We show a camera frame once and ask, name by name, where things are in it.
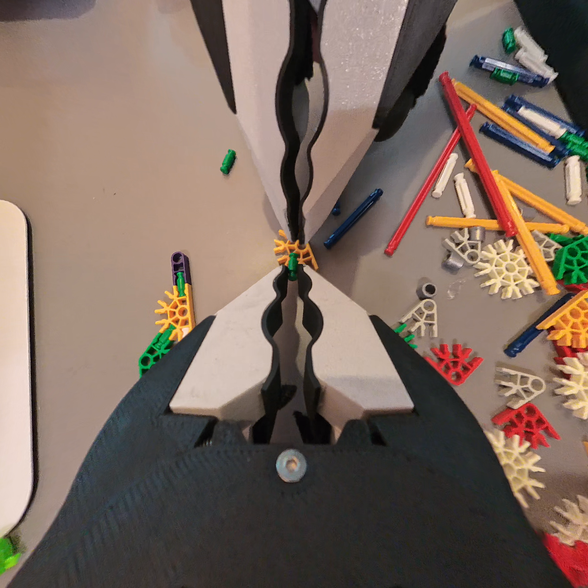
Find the assembled multicolour toy model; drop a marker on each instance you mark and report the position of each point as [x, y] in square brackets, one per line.
[177, 312]

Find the dark blue rod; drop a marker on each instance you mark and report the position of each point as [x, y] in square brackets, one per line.
[336, 208]

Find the yellow half-circle connector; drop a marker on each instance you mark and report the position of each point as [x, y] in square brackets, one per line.
[303, 252]

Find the short green rod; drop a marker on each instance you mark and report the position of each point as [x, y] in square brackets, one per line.
[292, 267]
[227, 161]

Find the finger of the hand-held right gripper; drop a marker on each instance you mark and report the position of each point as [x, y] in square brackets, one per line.
[358, 69]
[257, 92]

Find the pile of colourful toy pieces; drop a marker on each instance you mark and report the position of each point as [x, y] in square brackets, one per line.
[505, 268]

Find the black perforated office chair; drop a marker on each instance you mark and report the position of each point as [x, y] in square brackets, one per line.
[560, 36]

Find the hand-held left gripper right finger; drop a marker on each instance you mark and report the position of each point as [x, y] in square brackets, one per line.
[363, 367]

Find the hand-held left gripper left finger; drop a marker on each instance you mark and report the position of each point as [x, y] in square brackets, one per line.
[220, 367]

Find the bright green plastic piece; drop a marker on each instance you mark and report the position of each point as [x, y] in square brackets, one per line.
[7, 553]

